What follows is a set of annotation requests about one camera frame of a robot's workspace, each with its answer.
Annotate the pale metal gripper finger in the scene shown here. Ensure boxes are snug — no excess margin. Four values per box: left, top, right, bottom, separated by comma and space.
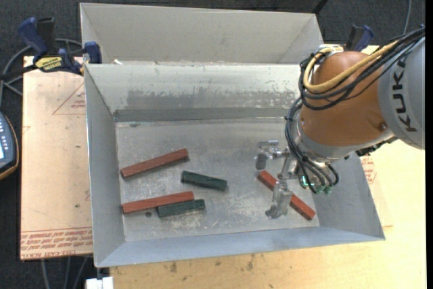
265, 181, 294, 220
254, 139, 281, 171

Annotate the red-brown flat block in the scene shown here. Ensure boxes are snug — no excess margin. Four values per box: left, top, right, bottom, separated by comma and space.
120, 148, 189, 179
256, 170, 317, 221
121, 191, 196, 215

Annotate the grey metal bin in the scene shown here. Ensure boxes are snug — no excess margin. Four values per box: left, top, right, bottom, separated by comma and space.
79, 2, 386, 269

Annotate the dark green flat block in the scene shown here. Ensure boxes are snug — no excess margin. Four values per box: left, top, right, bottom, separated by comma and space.
156, 198, 206, 219
180, 170, 228, 192

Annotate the brown cardboard board, red print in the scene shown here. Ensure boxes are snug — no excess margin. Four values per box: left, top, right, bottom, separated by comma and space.
20, 55, 94, 261

